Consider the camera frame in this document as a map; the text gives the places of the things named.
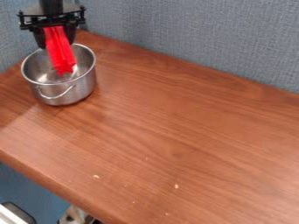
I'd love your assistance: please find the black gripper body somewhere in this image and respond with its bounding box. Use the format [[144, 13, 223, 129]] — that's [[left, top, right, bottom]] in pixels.
[[16, 0, 86, 30]]

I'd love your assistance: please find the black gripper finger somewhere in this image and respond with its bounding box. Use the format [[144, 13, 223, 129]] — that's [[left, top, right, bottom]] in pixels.
[[64, 24, 78, 44], [32, 27, 45, 49]]

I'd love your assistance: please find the red plastic block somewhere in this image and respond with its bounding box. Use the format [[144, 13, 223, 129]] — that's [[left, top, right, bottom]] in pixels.
[[43, 26, 76, 75]]

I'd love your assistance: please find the metal pot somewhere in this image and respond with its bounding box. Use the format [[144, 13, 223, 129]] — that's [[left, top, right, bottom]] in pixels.
[[21, 44, 98, 106]]

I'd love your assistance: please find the grey device below table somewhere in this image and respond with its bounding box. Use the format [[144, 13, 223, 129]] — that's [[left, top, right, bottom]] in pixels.
[[0, 202, 36, 224]]

